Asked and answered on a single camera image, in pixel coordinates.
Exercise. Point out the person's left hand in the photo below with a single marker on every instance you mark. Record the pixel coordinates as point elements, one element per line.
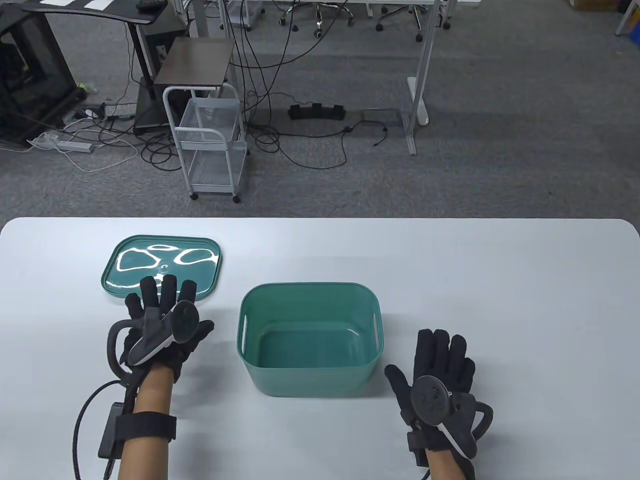
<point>150,305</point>

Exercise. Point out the person's right hand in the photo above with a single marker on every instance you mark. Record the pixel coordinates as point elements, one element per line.
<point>440,360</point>

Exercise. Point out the green plastic box lid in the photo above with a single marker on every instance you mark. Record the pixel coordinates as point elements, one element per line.
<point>205,275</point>

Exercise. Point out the green plastic storage box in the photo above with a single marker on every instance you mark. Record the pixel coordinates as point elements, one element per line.
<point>310,380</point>

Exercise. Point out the person's left forearm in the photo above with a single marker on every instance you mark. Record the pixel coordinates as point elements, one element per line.
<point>152,392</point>

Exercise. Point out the person's right forearm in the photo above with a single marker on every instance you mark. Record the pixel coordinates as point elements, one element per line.
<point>445,467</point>

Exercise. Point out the black left hand controller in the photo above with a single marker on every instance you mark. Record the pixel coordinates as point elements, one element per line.
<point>184,322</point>

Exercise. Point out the black hand controller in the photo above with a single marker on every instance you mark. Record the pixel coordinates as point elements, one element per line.
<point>184,322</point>
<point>431,397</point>

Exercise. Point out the black right hand controller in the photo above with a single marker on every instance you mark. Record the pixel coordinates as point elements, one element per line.
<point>431,397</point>

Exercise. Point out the white power strip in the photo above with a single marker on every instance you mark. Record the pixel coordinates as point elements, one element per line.
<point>70,145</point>

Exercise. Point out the brown side table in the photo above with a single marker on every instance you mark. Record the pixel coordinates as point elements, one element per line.
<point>195,62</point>

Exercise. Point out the grey flat floor panel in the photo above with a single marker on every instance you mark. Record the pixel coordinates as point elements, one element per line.
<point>381,115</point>

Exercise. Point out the black foot pedal unit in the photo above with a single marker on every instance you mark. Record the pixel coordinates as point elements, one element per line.
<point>315,112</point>

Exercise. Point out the black computer case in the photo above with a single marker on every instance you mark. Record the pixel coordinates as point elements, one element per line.
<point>30,75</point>

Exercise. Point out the black standing desk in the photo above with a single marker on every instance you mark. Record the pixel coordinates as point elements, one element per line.
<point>100,15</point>

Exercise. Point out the chrome office chair base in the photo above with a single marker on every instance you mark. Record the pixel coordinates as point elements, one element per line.
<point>319,15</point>

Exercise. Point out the black office chair base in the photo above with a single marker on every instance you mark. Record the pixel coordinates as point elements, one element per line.
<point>417,15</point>

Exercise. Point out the white desk leg frame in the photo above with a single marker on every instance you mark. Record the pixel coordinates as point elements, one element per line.
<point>419,90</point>

